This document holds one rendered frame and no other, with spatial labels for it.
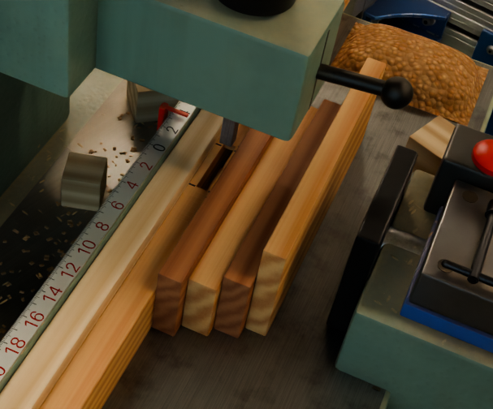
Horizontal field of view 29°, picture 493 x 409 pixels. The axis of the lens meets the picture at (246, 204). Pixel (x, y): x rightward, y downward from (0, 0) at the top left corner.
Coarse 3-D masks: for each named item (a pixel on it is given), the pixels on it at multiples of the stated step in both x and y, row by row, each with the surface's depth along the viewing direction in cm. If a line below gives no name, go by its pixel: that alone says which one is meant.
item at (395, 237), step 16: (400, 160) 61; (384, 176) 60; (400, 176) 60; (384, 192) 59; (400, 192) 59; (384, 208) 58; (368, 224) 57; (384, 224) 57; (368, 240) 56; (384, 240) 61; (400, 240) 61; (416, 240) 61; (352, 256) 58; (368, 256) 57; (352, 272) 58; (368, 272) 58; (352, 288) 59; (336, 304) 61; (352, 304) 60; (336, 320) 62
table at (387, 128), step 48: (336, 48) 84; (336, 96) 80; (480, 96) 82; (384, 144) 76; (336, 240) 69; (336, 288) 66; (192, 336) 61; (240, 336) 62; (288, 336) 62; (336, 336) 63; (144, 384) 58; (192, 384) 59; (240, 384) 59; (288, 384) 60; (336, 384) 60
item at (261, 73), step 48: (144, 0) 57; (192, 0) 57; (336, 0) 59; (144, 48) 59; (192, 48) 58; (240, 48) 56; (288, 48) 55; (192, 96) 60; (240, 96) 59; (288, 96) 57
